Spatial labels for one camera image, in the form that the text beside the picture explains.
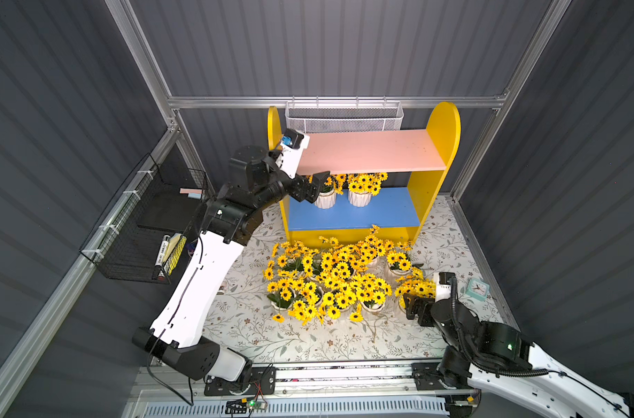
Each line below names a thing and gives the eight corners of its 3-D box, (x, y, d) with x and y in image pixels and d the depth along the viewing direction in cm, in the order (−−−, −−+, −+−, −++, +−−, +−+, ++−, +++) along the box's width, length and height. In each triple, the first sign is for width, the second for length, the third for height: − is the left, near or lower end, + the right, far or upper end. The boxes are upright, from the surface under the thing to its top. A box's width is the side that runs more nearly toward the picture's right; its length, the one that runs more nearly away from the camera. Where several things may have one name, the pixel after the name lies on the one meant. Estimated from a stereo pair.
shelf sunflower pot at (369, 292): (348, 318, 86) (352, 299, 74) (346, 293, 92) (350, 271, 80) (383, 318, 86) (393, 299, 74) (379, 293, 92) (388, 271, 80)
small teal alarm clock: (465, 293, 93) (469, 289, 90) (468, 281, 96) (472, 277, 93) (483, 301, 91) (487, 297, 88) (485, 289, 94) (490, 285, 91)
